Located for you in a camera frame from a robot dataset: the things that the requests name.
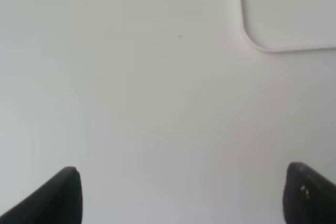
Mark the white rectangular plastic tray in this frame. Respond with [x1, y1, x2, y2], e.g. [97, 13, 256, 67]
[239, 0, 335, 53]

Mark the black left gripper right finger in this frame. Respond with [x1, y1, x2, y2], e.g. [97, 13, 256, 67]
[282, 162, 335, 224]

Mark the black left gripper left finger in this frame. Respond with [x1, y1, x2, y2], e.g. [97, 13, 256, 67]
[1, 166, 83, 224]

